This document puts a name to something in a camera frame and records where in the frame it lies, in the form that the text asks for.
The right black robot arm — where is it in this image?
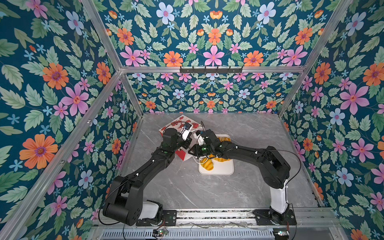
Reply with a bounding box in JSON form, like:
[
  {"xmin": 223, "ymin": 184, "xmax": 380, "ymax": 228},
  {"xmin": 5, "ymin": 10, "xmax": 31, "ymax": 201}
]
[{"xmin": 189, "ymin": 130, "xmax": 291, "ymax": 219}]

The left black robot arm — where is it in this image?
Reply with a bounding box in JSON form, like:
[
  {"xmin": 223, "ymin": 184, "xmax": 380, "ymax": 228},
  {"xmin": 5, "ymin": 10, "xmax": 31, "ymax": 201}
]
[{"xmin": 101, "ymin": 122, "xmax": 192, "ymax": 226}]

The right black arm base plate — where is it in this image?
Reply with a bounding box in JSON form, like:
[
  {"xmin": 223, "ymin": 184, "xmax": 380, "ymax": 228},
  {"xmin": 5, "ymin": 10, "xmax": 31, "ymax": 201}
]
[{"xmin": 253, "ymin": 208, "xmax": 297, "ymax": 226}]

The red white paper bag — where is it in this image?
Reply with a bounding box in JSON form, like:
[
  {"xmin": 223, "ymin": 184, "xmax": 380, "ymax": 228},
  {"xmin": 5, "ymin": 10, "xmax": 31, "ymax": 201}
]
[{"xmin": 159, "ymin": 115, "xmax": 203, "ymax": 161}]

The white perforated cable duct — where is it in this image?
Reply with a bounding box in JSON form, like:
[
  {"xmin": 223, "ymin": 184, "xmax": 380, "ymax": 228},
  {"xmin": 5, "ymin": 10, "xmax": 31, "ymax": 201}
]
[{"xmin": 100, "ymin": 229, "xmax": 275, "ymax": 240}]

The yellow fake bread loaf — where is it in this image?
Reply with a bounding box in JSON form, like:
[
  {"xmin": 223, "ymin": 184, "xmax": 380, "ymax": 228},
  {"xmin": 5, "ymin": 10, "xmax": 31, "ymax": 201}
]
[{"xmin": 219, "ymin": 137, "xmax": 231, "ymax": 142}]

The aluminium front mounting rail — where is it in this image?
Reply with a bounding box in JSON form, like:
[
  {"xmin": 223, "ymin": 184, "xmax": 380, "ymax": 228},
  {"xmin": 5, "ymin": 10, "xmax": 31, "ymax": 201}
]
[{"xmin": 160, "ymin": 207, "xmax": 342, "ymax": 229}]

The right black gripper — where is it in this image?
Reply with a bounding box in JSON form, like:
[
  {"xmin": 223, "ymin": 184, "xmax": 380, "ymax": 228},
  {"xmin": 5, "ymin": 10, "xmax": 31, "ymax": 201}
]
[{"xmin": 187, "ymin": 144, "xmax": 215, "ymax": 157}]

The black wall hook rail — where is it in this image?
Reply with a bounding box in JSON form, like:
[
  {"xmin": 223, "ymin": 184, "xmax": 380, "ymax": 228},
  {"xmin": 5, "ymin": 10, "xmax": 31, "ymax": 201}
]
[{"xmin": 179, "ymin": 66, "xmax": 243, "ymax": 75}]

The white rectangular tray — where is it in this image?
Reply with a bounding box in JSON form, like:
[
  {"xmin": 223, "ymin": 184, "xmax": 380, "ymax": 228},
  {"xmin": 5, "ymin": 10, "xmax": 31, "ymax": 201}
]
[{"xmin": 197, "ymin": 133, "xmax": 235, "ymax": 176}]

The orange fake bread roll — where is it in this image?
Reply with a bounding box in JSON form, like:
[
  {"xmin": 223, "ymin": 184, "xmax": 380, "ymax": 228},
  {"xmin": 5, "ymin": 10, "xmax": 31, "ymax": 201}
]
[{"xmin": 210, "ymin": 156, "xmax": 231, "ymax": 163}]

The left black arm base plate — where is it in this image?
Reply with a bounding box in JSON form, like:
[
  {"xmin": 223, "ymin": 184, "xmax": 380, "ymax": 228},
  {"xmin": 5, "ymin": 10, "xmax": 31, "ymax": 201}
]
[{"xmin": 136, "ymin": 210, "xmax": 177, "ymax": 227}]

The round striped fake bun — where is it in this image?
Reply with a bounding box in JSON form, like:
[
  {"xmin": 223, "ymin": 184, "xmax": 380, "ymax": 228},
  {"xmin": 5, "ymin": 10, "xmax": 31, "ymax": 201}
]
[{"xmin": 201, "ymin": 159, "xmax": 214, "ymax": 171}]

